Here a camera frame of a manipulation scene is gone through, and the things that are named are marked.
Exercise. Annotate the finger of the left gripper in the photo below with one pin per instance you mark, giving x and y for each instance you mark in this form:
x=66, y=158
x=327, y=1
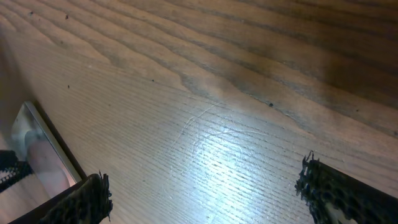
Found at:
x=14, y=169

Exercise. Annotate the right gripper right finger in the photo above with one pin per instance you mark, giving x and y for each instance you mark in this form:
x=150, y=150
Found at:
x=334, y=197

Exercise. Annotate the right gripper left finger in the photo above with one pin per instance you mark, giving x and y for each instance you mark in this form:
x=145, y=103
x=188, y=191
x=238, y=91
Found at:
x=88, y=201

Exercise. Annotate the bronze Galaxy smartphone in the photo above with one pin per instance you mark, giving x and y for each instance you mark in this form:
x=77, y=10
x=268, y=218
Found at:
x=36, y=145

